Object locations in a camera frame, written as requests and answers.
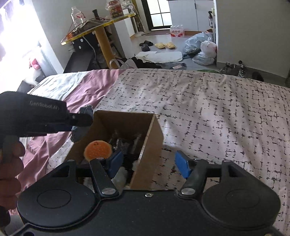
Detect white soft sponge block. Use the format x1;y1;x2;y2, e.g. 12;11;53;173
112;167;128;191

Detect orange burger plush toy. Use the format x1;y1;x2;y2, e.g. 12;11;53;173
84;141;113;161

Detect shiny plastic packaged item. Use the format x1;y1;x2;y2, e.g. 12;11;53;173
109;130;142;165

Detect person's left hand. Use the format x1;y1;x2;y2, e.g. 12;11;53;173
1;135;25;228

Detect brown cardboard box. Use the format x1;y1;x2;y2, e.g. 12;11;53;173
66;111;163;190

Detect patterned white bed cover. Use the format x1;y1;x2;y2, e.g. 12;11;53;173
46;68;290;236

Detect mauve pink blanket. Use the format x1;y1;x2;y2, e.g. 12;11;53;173
9;69;125;216

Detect black low cabinet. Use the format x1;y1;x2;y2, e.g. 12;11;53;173
63;51;94;73

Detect pair of sneakers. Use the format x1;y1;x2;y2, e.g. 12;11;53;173
219;60;247;78

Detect clear plastic water bottle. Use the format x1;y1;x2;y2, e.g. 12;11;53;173
71;6;86;27

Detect clear plastic bag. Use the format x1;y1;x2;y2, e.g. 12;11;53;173
192;52;215;66

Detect round yellow-edged table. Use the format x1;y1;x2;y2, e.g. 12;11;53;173
61;13;136;66

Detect white floor mat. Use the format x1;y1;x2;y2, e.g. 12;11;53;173
135;51;183;63

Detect white red plastic bag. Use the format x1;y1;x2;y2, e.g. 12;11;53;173
200;37;217;58

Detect grey garbage bag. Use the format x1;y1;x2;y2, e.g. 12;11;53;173
184;32;213;54

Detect yellow slipper right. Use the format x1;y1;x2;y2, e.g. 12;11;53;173
166;42;176;50

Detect yellow slipper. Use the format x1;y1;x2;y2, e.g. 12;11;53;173
166;42;176;50
155;43;166;49

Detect yellow slipper left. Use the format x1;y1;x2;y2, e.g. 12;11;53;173
155;43;166;49

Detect black slippers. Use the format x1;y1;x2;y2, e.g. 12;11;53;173
139;40;153;52

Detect water bottle pack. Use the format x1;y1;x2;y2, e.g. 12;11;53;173
170;25;185;38

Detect white kitchen cabinet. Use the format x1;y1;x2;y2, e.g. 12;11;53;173
168;0;214;31

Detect black framed glass door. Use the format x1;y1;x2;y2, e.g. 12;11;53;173
141;0;172;30

